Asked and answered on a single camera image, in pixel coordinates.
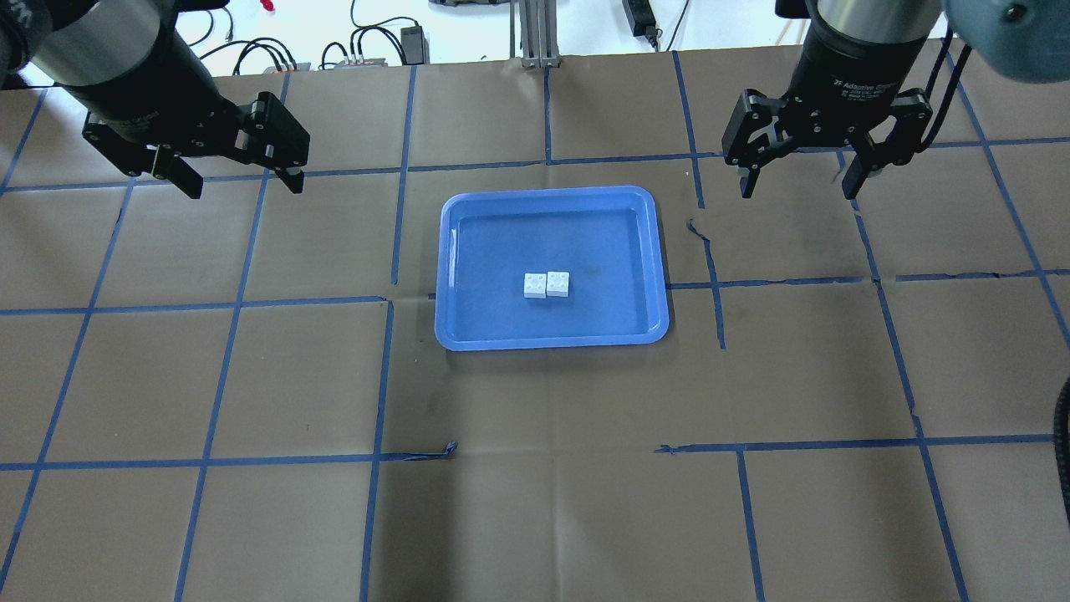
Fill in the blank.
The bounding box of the aluminium frame post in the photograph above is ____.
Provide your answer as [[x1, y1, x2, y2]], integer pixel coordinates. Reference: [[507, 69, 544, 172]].
[[508, 1, 561, 70]]

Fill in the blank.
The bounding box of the blue plastic tray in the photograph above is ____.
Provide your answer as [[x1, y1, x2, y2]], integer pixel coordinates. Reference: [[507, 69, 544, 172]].
[[433, 186, 671, 352]]

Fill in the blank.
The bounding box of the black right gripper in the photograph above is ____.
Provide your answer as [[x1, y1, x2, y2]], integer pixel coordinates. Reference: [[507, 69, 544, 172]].
[[721, 21, 935, 201]]

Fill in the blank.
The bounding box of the white toy block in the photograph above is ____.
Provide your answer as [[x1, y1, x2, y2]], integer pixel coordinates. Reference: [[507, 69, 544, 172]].
[[545, 271, 570, 298], [522, 272, 548, 298]]

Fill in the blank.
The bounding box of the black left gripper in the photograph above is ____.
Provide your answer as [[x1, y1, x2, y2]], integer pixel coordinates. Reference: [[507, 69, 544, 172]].
[[81, 64, 311, 199]]

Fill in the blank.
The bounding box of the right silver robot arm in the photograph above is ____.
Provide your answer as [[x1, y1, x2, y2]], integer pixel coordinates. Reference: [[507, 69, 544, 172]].
[[721, 1, 1067, 199]]

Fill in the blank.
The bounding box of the black power adapter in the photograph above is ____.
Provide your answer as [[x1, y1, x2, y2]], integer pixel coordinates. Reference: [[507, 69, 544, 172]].
[[399, 24, 431, 65]]

